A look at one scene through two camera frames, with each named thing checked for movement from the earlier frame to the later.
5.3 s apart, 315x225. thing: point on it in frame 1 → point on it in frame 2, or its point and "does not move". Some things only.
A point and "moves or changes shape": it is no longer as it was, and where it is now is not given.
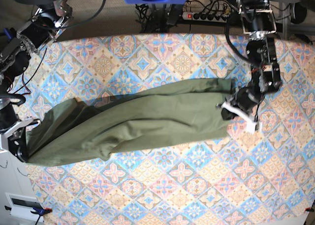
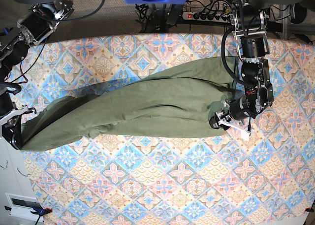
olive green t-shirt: x=88 y=129 moves or changes shape
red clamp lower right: x=308 y=209 does not move
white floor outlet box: x=21 y=206 does not move
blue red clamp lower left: x=40 y=211 does not move
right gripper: x=244 y=102 → x=225 y=119
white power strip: x=207 y=16 does not move
